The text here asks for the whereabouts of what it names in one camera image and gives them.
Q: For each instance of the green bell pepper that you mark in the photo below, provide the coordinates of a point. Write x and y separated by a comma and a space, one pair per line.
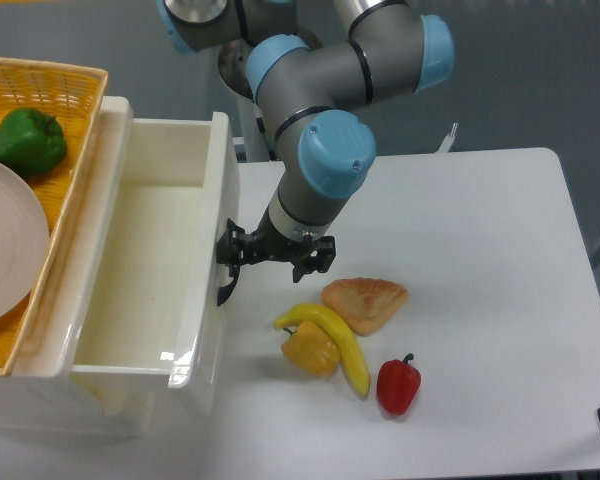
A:
32, 143

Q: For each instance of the beige round plate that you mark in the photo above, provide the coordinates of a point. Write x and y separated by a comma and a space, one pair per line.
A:
24, 237

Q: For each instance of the white drawer cabinet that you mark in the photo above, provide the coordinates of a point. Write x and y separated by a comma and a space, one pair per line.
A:
37, 395

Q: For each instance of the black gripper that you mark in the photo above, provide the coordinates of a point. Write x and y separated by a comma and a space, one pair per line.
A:
277, 238

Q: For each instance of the red bell pepper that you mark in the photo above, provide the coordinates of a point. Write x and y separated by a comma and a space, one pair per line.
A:
397, 385

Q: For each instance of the yellow woven basket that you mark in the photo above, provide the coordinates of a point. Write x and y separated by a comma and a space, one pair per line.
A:
73, 94

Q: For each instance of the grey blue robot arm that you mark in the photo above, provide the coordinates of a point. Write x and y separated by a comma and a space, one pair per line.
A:
308, 99

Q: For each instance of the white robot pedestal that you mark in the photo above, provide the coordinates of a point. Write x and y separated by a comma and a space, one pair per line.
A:
232, 60

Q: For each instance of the yellow bell pepper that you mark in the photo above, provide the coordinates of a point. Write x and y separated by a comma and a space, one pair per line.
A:
311, 349

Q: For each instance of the yellow banana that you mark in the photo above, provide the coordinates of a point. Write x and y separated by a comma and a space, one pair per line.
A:
352, 359

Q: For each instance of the brown bread pastry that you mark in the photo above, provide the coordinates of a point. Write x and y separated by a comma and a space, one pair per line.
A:
365, 304

